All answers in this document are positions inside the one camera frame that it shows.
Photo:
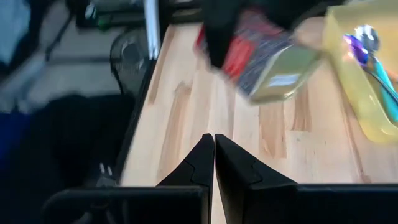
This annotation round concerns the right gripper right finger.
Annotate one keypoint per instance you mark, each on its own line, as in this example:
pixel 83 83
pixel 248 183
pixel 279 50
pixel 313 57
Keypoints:
pixel 264 202

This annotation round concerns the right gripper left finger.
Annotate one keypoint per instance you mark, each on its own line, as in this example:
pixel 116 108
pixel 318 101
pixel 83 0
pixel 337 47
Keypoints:
pixel 186 202

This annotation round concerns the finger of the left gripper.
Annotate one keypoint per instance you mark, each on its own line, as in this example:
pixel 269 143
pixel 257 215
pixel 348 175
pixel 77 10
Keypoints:
pixel 220 31

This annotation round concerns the smoked paprika spice tin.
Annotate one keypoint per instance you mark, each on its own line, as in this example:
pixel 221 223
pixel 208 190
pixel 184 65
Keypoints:
pixel 280 71

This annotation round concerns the yellow translucent plastic bin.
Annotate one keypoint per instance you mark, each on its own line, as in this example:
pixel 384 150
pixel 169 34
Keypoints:
pixel 357 93

